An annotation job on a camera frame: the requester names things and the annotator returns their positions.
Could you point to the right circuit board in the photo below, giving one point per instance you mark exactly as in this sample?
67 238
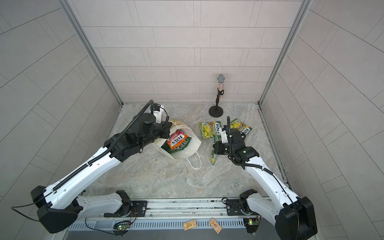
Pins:
251 225

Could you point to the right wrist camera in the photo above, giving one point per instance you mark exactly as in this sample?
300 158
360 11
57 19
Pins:
224 137

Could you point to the circuit board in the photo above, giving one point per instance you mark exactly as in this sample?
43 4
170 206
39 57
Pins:
251 225
121 228

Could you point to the left circuit board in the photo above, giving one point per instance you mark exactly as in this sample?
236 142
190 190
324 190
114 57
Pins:
121 228

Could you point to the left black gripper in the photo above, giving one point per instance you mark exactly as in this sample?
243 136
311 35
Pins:
166 128

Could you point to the orange pink candy bag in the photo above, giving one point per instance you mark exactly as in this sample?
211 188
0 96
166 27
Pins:
176 138

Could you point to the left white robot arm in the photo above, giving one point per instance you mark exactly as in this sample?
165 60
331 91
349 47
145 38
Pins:
61 204

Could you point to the yellow green candy bag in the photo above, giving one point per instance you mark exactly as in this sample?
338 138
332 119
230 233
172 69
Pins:
210 129

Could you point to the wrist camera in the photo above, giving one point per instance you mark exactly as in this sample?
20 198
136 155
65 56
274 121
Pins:
157 110
224 137

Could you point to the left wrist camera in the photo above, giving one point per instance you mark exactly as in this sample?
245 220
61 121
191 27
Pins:
157 110

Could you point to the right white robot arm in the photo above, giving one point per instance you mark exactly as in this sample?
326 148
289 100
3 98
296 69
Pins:
293 216

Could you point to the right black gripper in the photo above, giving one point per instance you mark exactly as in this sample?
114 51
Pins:
218 149

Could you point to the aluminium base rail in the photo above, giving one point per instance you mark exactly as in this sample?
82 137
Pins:
171 214

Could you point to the white paper bag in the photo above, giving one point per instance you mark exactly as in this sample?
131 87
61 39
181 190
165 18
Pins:
190 151

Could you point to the green snack bag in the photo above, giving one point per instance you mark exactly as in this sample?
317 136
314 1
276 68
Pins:
179 148

